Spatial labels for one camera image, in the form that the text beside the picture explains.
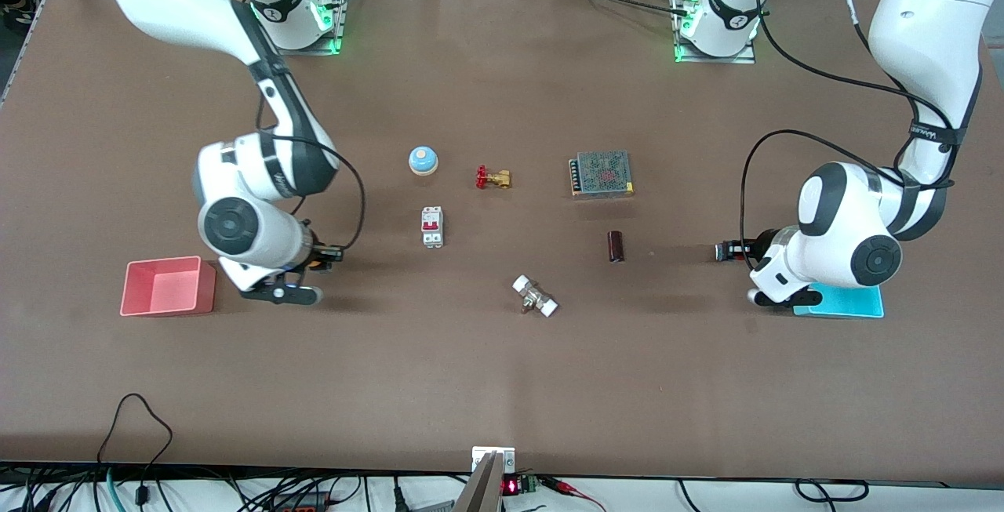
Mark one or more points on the white-ended metal fitting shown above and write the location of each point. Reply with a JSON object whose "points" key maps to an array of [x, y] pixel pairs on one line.
{"points": [[535, 296]]}

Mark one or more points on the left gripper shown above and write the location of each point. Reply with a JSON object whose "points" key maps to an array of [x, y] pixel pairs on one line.
{"points": [[760, 247]]}

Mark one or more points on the blue plastic bin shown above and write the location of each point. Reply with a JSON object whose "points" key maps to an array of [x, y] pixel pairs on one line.
{"points": [[851, 302]]}

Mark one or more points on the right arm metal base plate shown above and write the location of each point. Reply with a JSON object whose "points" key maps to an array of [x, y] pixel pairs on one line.
{"points": [[339, 10]]}

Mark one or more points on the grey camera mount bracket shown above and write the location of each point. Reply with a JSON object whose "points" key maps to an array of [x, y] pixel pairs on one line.
{"points": [[486, 481]]}

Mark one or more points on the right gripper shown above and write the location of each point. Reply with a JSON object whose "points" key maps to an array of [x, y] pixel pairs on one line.
{"points": [[320, 254]]}

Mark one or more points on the white circuit breaker red switch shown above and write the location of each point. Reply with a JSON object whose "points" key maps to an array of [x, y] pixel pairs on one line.
{"points": [[432, 226]]}

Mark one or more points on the pink plastic bin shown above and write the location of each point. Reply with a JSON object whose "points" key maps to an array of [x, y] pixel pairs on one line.
{"points": [[169, 286]]}

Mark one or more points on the metal mesh power supply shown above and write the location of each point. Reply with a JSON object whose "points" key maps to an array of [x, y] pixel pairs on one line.
{"points": [[602, 173]]}

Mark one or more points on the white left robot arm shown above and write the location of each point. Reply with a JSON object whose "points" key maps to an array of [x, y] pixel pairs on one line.
{"points": [[847, 206]]}

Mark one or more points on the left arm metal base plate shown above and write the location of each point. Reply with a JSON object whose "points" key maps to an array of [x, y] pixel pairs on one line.
{"points": [[718, 59]]}

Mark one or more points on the dark brown cylinder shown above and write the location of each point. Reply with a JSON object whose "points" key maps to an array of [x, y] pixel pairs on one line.
{"points": [[616, 246]]}

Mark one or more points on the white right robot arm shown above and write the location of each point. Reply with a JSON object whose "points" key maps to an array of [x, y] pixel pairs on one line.
{"points": [[235, 222]]}

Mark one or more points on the small red display board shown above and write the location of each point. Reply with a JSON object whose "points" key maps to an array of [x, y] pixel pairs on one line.
{"points": [[519, 485]]}

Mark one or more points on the blue dome call bell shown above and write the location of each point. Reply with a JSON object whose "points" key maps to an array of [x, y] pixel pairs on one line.
{"points": [[423, 159]]}

